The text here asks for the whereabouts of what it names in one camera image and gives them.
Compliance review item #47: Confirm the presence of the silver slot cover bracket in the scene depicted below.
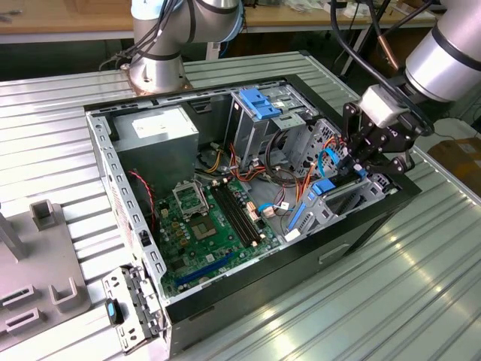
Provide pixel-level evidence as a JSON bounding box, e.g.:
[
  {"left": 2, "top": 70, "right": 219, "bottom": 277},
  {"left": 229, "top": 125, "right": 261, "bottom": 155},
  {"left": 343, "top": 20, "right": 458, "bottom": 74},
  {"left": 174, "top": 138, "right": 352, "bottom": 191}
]
[{"left": 101, "top": 262, "right": 168, "bottom": 355}]

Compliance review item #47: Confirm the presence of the green motherboard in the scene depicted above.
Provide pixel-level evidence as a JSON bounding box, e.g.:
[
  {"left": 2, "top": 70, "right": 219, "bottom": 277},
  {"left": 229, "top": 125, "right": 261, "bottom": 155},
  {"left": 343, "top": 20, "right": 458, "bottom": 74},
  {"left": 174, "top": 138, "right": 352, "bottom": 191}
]
[{"left": 155, "top": 175, "right": 283, "bottom": 299}]

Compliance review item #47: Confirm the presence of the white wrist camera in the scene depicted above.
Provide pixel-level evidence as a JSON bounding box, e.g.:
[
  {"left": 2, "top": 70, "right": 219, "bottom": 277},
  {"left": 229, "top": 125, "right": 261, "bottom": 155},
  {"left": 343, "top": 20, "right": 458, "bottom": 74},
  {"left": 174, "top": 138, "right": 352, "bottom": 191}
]
[{"left": 358, "top": 85, "right": 409, "bottom": 129}]

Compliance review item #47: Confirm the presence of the yellow black wire bundle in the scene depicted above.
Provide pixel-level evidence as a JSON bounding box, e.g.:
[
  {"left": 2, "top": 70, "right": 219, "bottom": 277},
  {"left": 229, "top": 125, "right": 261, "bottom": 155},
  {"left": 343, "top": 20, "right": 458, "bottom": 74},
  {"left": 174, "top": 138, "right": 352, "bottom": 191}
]
[{"left": 197, "top": 141, "right": 228, "bottom": 176}]

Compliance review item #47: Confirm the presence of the long wooden desk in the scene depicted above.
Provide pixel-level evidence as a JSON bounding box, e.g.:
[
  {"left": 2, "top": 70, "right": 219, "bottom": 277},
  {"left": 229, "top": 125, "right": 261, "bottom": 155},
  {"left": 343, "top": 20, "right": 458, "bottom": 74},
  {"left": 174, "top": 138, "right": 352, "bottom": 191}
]
[{"left": 0, "top": 0, "right": 470, "bottom": 44}]

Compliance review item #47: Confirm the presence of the blue black bracket latch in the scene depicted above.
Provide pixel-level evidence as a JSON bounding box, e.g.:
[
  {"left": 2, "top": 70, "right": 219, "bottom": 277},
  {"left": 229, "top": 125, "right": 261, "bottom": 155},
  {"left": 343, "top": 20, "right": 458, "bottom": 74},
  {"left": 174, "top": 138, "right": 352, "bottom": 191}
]
[{"left": 104, "top": 298, "right": 126, "bottom": 325}]

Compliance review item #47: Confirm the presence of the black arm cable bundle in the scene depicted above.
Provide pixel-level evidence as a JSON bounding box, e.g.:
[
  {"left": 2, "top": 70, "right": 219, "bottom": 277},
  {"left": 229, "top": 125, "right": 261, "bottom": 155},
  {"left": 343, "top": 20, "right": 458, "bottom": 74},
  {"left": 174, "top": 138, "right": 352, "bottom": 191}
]
[{"left": 101, "top": 0, "right": 196, "bottom": 71}]

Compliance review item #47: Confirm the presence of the brown cardboard box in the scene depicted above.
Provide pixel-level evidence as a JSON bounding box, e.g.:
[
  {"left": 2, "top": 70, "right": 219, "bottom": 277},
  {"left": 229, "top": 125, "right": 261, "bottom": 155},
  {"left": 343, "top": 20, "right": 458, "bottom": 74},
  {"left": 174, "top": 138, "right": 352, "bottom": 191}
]
[{"left": 428, "top": 137, "right": 481, "bottom": 189}]

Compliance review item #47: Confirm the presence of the copper cable sleeve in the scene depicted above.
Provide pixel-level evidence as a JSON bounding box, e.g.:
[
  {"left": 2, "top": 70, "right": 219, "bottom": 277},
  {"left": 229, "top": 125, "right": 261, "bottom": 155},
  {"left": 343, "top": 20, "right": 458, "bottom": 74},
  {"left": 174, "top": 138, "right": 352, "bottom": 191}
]
[{"left": 377, "top": 33, "right": 401, "bottom": 71}]

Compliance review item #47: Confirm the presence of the CPU socket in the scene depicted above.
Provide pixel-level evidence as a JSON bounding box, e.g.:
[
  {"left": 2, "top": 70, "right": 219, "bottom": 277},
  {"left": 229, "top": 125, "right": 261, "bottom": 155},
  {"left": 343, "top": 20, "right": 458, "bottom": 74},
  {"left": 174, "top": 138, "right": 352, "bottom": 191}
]
[{"left": 186, "top": 214, "right": 223, "bottom": 244}]

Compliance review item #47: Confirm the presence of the orange power wire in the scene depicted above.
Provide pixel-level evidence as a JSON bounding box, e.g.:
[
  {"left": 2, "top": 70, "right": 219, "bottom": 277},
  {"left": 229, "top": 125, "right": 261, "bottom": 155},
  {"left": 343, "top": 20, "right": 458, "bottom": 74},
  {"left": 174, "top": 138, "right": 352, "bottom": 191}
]
[{"left": 292, "top": 135, "right": 349, "bottom": 206}]

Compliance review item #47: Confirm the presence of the red black fan wire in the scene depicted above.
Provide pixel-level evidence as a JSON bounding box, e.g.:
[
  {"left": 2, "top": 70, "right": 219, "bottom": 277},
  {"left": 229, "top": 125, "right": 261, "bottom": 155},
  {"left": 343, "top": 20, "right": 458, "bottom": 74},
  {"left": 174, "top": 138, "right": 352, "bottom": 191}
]
[{"left": 127, "top": 170, "right": 158, "bottom": 230}]

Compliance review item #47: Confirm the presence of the black RAM slot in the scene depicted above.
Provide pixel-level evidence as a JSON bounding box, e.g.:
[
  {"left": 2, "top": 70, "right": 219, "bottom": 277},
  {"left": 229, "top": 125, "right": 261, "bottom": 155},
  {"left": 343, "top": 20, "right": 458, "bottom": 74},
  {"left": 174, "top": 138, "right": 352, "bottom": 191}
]
[
  {"left": 210, "top": 187, "right": 252, "bottom": 248},
  {"left": 223, "top": 182, "right": 265, "bottom": 244},
  {"left": 214, "top": 185, "right": 256, "bottom": 247},
  {"left": 219, "top": 184, "right": 261, "bottom": 245}
]

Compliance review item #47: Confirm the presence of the grey metal drive cage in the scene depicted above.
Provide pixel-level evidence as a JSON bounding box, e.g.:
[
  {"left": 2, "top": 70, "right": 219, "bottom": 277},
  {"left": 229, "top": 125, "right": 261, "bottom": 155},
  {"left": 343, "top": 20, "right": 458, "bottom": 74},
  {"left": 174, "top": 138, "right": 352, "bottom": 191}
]
[{"left": 228, "top": 84, "right": 315, "bottom": 171}]

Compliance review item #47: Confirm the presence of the thick black hose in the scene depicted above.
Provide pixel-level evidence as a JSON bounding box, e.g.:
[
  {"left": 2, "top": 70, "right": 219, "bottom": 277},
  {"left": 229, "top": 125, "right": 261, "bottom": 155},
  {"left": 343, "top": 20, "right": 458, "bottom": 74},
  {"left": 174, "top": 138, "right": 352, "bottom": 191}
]
[{"left": 329, "top": 0, "right": 403, "bottom": 102}]

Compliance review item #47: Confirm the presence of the black round cable loop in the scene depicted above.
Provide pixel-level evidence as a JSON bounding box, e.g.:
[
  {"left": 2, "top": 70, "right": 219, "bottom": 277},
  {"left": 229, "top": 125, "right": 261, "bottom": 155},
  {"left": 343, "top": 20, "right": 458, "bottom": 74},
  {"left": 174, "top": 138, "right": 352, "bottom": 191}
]
[{"left": 264, "top": 129, "right": 300, "bottom": 187}]

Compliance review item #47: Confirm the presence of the black open PC case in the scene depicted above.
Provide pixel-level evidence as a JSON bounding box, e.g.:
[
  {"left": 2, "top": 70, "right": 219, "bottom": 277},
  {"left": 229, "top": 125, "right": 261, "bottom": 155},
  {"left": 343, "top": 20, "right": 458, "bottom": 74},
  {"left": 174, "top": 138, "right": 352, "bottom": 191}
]
[{"left": 83, "top": 73, "right": 422, "bottom": 357}]

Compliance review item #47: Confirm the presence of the grey metal disk bay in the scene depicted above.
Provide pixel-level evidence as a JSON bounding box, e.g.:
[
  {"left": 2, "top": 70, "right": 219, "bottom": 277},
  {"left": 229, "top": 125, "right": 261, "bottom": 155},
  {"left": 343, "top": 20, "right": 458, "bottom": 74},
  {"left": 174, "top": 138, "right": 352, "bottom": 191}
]
[{"left": 281, "top": 118, "right": 399, "bottom": 244}]

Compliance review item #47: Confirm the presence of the grey power supply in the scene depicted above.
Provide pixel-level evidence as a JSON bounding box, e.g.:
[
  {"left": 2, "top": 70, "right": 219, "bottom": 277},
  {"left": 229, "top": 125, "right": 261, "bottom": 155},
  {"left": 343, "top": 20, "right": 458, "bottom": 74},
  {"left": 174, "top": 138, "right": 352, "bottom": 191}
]
[{"left": 110, "top": 108, "right": 200, "bottom": 202}]

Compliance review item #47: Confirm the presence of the metal socket cover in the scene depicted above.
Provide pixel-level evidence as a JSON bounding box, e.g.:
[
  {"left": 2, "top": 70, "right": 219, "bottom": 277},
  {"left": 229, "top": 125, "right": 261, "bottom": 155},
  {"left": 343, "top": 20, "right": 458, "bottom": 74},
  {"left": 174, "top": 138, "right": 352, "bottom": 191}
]
[{"left": 171, "top": 182, "right": 207, "bottom": 220}]

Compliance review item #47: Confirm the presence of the blue expansion slot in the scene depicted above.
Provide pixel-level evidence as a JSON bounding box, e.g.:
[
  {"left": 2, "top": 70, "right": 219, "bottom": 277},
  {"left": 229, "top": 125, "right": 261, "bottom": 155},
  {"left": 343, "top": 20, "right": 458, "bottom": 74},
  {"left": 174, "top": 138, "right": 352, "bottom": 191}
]
[{"left": 174, "top": 250, "right": 237, "bottom": 287}]

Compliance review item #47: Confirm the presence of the grey parts rack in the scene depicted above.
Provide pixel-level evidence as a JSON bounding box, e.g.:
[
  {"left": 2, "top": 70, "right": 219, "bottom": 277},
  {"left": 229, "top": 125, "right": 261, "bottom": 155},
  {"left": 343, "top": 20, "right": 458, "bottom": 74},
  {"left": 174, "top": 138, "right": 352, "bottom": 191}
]
[{"left": 0, "top": 200, "right": 93, "bottom": 336}]

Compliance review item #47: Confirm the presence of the pale blue data wire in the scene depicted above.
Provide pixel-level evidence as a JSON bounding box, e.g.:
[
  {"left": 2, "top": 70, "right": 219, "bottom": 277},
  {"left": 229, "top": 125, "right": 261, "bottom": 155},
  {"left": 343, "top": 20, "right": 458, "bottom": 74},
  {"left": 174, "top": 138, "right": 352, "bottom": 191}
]
[{"left": 258, "top": 202, "right": 292, "bottom": 217}]

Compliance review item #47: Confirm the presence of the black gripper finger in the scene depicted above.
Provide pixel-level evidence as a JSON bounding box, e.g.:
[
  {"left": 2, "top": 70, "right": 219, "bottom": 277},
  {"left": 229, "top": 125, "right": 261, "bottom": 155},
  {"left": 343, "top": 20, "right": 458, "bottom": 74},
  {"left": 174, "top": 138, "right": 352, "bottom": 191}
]
[
  {"left": 356, "top": 154, "right": 416, "bottom": 176},
  {"left": 340, "top": 102, "right": 371, "bottom": 172}
]

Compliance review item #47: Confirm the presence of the blue drive latch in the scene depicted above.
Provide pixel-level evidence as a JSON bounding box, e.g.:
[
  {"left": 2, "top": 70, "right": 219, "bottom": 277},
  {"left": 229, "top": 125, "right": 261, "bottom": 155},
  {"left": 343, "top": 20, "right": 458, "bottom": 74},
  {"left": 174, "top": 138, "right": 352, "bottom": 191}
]
[
  {"left": 239, "top": 88, "right": 270, "bottom": 111},
  {"left": 255, "top": 99, "right": 283, "bottom": 119}
]

